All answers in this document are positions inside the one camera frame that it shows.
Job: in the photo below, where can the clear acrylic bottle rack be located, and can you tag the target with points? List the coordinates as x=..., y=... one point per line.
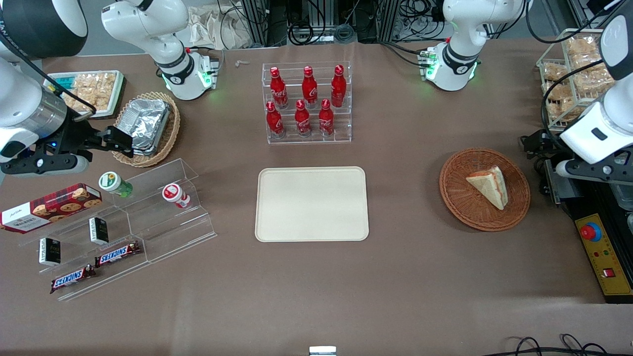
x=341, y=126

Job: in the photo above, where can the aluminium foil container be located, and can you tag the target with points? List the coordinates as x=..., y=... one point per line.
x=146, y=121

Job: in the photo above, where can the red plaid cookie box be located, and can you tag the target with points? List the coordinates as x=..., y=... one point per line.
x=49, y=207

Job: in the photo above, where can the clear acrylic stepped shelf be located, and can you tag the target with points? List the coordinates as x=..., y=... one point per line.
x=168, y=232

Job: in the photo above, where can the green capped small bottle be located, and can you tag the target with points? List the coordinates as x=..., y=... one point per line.
x=114, y=184

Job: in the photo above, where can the clear pack fried snacks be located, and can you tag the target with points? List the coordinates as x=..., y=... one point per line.
x=96, y=84
x=84, y=103

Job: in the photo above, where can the oval light wicker basket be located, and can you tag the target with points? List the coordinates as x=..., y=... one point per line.
x=170, y=133

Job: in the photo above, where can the small white metal bracket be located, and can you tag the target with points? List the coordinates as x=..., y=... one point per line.
x=322, y=351

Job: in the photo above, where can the large bagged fried snacks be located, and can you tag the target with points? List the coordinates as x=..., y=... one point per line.
x=586, y=64

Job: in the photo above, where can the red cola bottle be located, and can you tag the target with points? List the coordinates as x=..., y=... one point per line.
x=302, y=120
x=278, y=90
x=309, y=88
x=338, y=88
x=326, y=119
x=274, y=122

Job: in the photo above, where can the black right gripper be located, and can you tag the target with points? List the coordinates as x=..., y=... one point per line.
x=74, y=136

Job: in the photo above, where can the red emergency stop button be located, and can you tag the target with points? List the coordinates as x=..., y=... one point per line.
x=591, y=232

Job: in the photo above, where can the right wrist camera mount bar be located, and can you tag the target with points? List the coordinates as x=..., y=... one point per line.
x=44, y=165

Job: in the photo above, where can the small black white box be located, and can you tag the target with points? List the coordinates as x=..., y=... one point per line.
x=50, y=251
x=99, y=231

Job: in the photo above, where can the red capped small bottle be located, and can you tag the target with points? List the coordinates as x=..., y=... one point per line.
x=175, y=195

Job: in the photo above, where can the cream rectangular plastic tray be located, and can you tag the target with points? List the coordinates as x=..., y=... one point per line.
x=311, y=203

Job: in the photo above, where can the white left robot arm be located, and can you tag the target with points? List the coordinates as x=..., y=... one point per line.
x=465, y=29

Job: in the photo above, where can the crumpled beige paper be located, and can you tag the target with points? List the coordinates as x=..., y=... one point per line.
x=217, y=27

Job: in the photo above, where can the small clear plastic clip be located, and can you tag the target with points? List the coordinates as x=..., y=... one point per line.
x=242, y=63

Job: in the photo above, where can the round brown wicker basket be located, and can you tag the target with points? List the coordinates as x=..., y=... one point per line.
x=460, y=198

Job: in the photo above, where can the snickers chocolate bar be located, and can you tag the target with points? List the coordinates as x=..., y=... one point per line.
x=71, y=278
x=117, y=254

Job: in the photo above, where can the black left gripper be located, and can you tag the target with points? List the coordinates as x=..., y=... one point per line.
x=545, y=148

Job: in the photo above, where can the wrist camera mount bar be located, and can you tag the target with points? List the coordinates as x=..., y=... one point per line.
x=593, y=169
x=44, y=165

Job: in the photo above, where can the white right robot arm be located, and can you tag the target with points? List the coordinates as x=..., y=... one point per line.
x=148, y=29

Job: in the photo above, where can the white snack tray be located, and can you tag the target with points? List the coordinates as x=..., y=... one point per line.
x=117, y=94

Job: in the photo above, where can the aluminium frame post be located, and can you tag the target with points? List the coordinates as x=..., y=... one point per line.
x=259, y=22

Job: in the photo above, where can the triangular sandwich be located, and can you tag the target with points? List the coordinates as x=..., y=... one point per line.
x=489, y=187

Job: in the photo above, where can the black machine with yellow panel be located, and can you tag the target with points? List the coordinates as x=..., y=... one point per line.
x=603, y=257

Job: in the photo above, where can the small bagged fried snacks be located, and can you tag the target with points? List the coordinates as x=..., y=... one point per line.
x=554, y=71

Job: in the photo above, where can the left wrist camera mount bar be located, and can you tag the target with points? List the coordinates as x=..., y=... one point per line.
x=593, y=169

